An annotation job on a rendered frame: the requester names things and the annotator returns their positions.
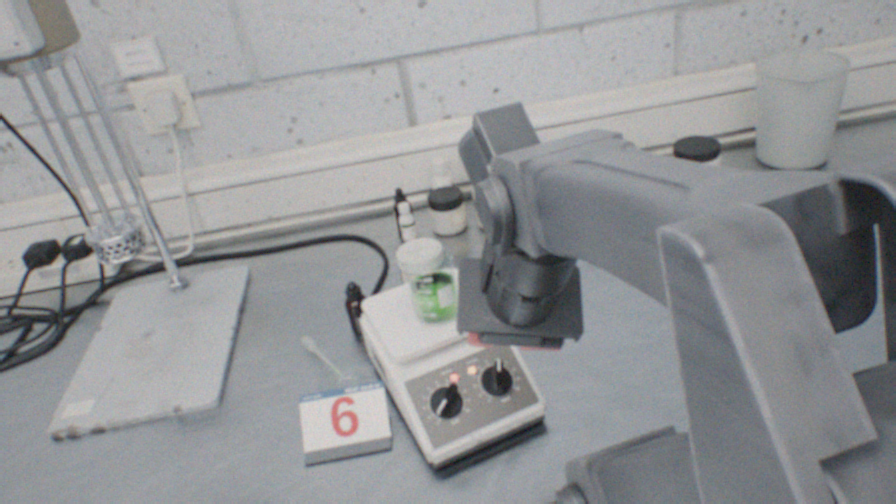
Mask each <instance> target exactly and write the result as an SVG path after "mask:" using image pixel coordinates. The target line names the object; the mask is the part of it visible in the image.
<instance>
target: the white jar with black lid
mask: <svg viewBox="0 0 896 504"><path fill-rule="evenodd" d="M720 151H721V143H720V142H719V141H718V140H717V139H715V138H712V137H709V136H701V135H695V136H687V137H683V138H680V139H678V140H677V141H675V142H674V144H673V158H678V159H683V160H689V161H694V162H699V163H704V164H710V165H715V166H720V159H721V156H720Z"/></svg>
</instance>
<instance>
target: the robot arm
mask: <svg viewBox="0 0 896 504"><path fill-rule="evenodd" d="M458 154H459V156H460V159H461V161H462V163H463V166H464V168H465V170H466V173H467V175H468V178H469V180H470V182H471V185H472V187H473V189H474V192H475V195H474V207H475V210H476V212H477V215H478V217H479V219H480V222H481V224H482V227H483V229H484V231H485V234H486V238H485V242H484V246H483V251H482V255H481V258H468V257H465V258H462V259H461V260H460V262H459V267H458V302H457V314H456V331H457V332H458V334H460V335H463V333H464V332H468V344H469V346H475V347H483V348H491V347H492V345H505V346H520V350H536V351H560V350H561V348H562V346H563V345H564V342H565V339H574V342H578V341H579V340H580V338H581V336H582V335H583V333H584V321H583V305H582V289H581V273H580V269H579V267H577V266H576V265H575V264H576V262H577V260H578V259H580V260H583V261H586V262H588V263H590V264H593V265H595V266H597V267H599V268H601V269H603V270H605V271H607V272H608V273H610V274H612V275H613V276H615V277H617V278H619V279H620V280H622V281H624V282H625V283H627V284H629V285H631V286H632V287H634V288H636V289H637V290H639V291H641V292H643V293H644V294H646V295H648V296H649V297H651V298H653V299H654V300H656V301H657V302H659V303H660V304H662V305H663V306H664V307H666V308H667V309H668V310H669V315H670V321H671V328H672V334H673V340H674V346H675V352H676V359H677V365H678V371H679V377H680V383H681V390H682V396H683V402H684V408H685V414H686V420H687V427H688V432H684V433H677V432H676V430H675V427H674V426H673V425H671V426H668V427H667V426H664V427H663V428H661V429H658V430H655V431H654V430H651V431H650V432H649V433H646V434H643V435H641V436H638V437H635V438H632V439H630V440H627V441H624V442H621V443H618V444H616V445H613V446H610V447H607V448H605V449H602V450H599V451H596V452H593V453H591V454H588V455H583V456H581V457H579V458H577V459H576V458H573V459H572V460H571V461H568V462H566V464H565V477H566V483H567V485H565V486H563V487H562V489H561V490H558V491H556V492H555V499H556V504H896V155H893V156H890V157H886V158H883V159H880V160H877V161H873V162H870V163H867V164H864V165H860V166H857V167H854V168H851V169H847V170H844V171H841V172H838V173H835V174H831V173H825V172H818V171H800V170H780V171H769V172H756V171H748V170H741V169H733V168H727V167H721V166H715V165H710V164H704V163H699V162H694V161H689V160H683V159H678V158H673V157H668V156H662V155H658V154H653V153H650V152H646V151H643V150H640V149H638V148H636V146H635V144H634V143H632V142H630V141H628V140H624V139H623V135H622V133H621V132H614V131H607V130H600V129H592V130H588V131H584V132H581V133H577V134H574V135H570V136H566V137H563V138H559V139H556V140H552V141H548V142H545V143H541V142H540V140H539V138H538V136H537V134H536V132H535V130H534V128H533V126H532V124H531V121H530V119H529V117H528V115H527V113H526V111H525V109H524V107H523V105H522V104H521V102H516V103H512V104H508V105H504V106H501V107H497V108H493V109H489V110H486V111H482V112H478V113H474V114H473V118H472V127H471V128H470V129H469V130H468V131H467V132H466V133H465V134H464V135H463V137H462V138H461V140H460V142H459V144H458ZM876 224H878V235H879V250H880V264H881V278H882V292H883V307H884V321H885V335H886V350H887V363H883V364H880V365H876V366H873V367H869V368H866V369H863V370H859V371H856V372H853V373H851V372H850V369H849V367H848V364H847V362H846V359H845V357H844V355H843V352H842V350H841V347H840V345H839V343H838V340H837V338H836V334H839V333H842V332H845V331H848V330H851V329H853V328H856V327H858V326H860V325H862V324H863V323H864V322H866V321H867V320H868V319H869V317H870V316H871V315H872V313H873V311H874V309H875V307H876V304H877V298H878V287H877V245H876V237H875V229H874V225H876Z"/></svg>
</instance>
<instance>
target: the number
mask: <svg viewBox="0 0 896 504"><path fill-rule="evenodd" d="M302 407H303V417H304V426H305V435H306V444H307V446H309V445H314V444H320V443H325V442H330V441H336V440H341V439H346V438H351V437H357V436H362V435H367V434H372V433H378V432H383V431H387V425H386V418H385V411H384V404H383V397H382V390H381V388H378V389H373V390H368V391H362V392H357V393H352V394H347V395H341V396H336V397H331V398H325V399H320V400H315V401H309V402H304V403H302Z"/></svg>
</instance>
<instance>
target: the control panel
mask: <svg viewBox="0 0 896 504"><path fill-rule="evenodd" d="M498 359H500V360H501V361H502V362H503V367H505V368H506V369H507V370H508V371H509V372H510V373H511V375H512V378H513V384H512V387H511V389H510V391H509V392H508V393H507V394H505V395H503V396H492V395H490V394H488V393H487V392H486V391H485V390H484V389H483V387H482V384H481V376H482V373H483V372H484V370H485V369H486V368H488V367H489V366H492V365H494V362H495V361H496V360H498ZM471 366H473V367H475V368H476V372H475V373H474V374H471V373H469V372H468V369H469V367H471ZM452 374H457V376H458V380H457V381H452V380H451V379H450V376H451V375H452ZM451 383H455V384H457V386H458V392H459V393H460V394H461V396H462V400H463V405H462V409H461V411H460V412H459V413H458V415H456V416H455V417H453V418H449V419H444V418H440V417H438V416H437V415H436V414H434V412H433V411H432V409H431V406H430V399H431V396H432V394H433V392H434V391H435V390H436V389H438V388H440V387H444V386H449V385H450V384H451ZM404 384H405V387H406V390H407V392H408V394H409V396H410V398H411V401H412V403H413V405H414V407H415V410H416V412H417V414H418V416H419V419H420V421H421V423H422V425H423V427H424V430H425V432H426V434H427V436H428V439H429V441H430V443H431V445H432V447H433V449H434V448H438V447H440V446H443V445H445V444H447V443H449V442H451V441H454V440H456V439H458V438H460V437H463V436H465V435H467V434H469V433H471V432H474V431H476V430H478V429H480V428H483V427H485V426H487V425H489V424H491V423H494V422H496V421H498V420H500V419H503V418H505V417H507V416H509V415H511V414H514V413H516V412H518V411H520V410H523V409H525V408H527V407H529V406H531V405H534V404H536V403H538V402H539V398H538V396H537V395H536V393H535V391H534V389H533V387H532V385H531V383H530V382H529V380H528V378H527V376H526V374H525V372H524V370H523V369H522V367H521V365H520V363H519V361H518V359H517V357H516V356H515V354H514V352H513V350H512V348H511V346H505V345H492V347H491V348H485V349H483V350H480V351H478V352H475V353H473V354H471V355H468V356H466V357H463V358H461V359H458V360H456V361H454V362H451V363H449V364H446V365H444V366H442V367H439V368H437V369H434V370H432V371H430V372H427V373H425V374H422V375H420V376H418V377H415V378H413V379H410V380H408V381H406V382H404Z"/></svg>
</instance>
